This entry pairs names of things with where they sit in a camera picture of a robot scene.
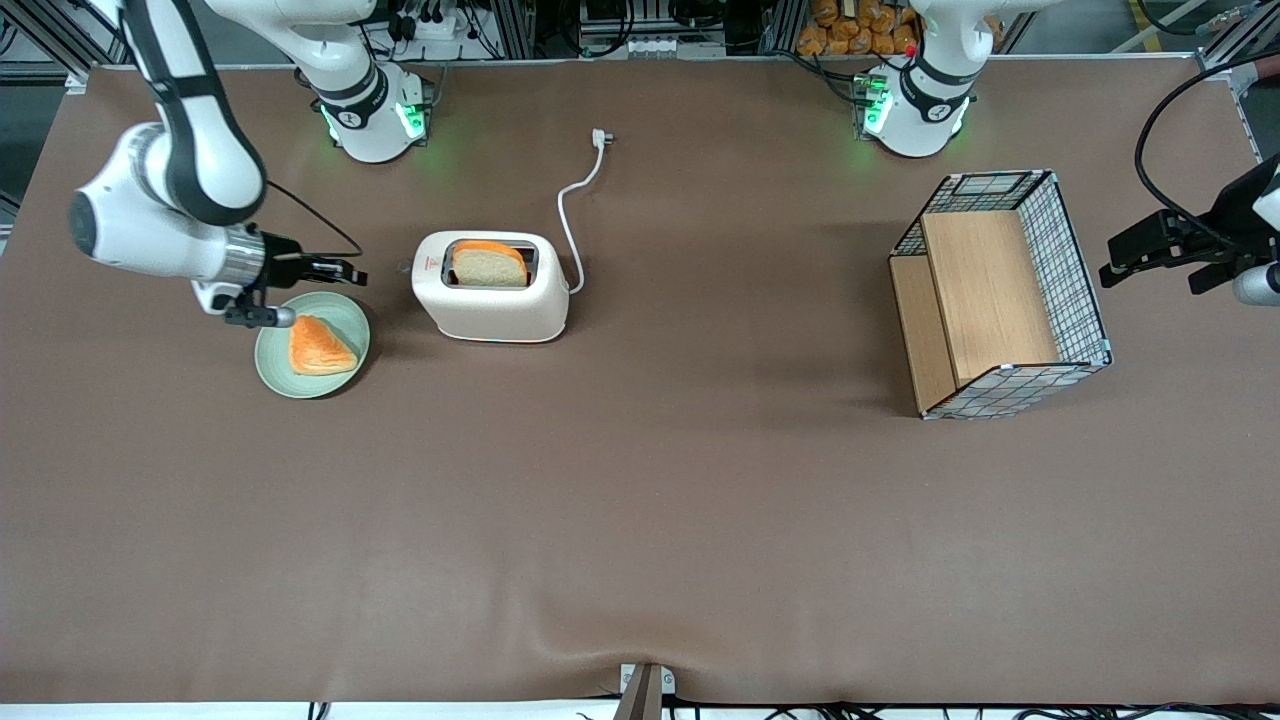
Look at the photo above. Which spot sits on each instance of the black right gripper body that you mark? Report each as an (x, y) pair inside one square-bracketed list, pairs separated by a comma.
[(281, 259)]

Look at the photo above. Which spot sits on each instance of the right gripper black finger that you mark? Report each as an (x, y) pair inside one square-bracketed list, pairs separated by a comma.
[(345, 274), (330, 260)]

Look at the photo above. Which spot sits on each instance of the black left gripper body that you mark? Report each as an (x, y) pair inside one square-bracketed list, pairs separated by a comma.
[(1222, 222)]

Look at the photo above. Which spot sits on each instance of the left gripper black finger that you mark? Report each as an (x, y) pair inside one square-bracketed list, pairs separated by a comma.
[(1215, 275), (1150, 235)]

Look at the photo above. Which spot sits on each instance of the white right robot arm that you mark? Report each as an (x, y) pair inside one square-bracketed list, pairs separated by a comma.
[(200, 150)]

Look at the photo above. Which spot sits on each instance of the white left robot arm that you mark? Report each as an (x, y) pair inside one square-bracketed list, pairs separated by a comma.
[(920, 110)]

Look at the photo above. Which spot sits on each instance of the white two-slot toaster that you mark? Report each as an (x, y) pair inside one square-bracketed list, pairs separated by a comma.
[(490, 315)]

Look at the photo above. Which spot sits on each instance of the triangular orange bread piece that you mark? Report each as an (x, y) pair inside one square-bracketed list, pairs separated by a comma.
[(318, 350)]

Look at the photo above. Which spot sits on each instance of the pale green round plate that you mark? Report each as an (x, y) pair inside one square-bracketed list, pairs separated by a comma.
[(275, 365)]

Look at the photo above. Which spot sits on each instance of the square white bread slice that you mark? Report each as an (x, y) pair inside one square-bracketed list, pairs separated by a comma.
[(490, 270)]

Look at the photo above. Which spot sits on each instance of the light wooden step shelf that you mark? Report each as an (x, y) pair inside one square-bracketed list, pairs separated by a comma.
[(985, 290)]

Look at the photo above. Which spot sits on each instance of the white power strip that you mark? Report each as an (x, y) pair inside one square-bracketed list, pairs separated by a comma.
[(440, 28)]

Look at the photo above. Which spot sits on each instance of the bag of orange bread rolls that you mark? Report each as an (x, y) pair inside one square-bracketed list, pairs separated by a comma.
[(850, 30)]

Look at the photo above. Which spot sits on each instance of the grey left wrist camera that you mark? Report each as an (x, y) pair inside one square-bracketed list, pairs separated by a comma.
[(1258, 285)]

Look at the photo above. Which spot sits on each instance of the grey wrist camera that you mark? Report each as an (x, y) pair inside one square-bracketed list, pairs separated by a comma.
[(262, 317), (1258, 285)]

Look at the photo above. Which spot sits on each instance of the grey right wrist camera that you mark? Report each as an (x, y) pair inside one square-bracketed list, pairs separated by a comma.
[(262, 317)]

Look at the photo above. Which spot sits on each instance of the metal table edge bracket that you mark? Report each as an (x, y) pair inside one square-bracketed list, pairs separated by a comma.
[(645, 690)]

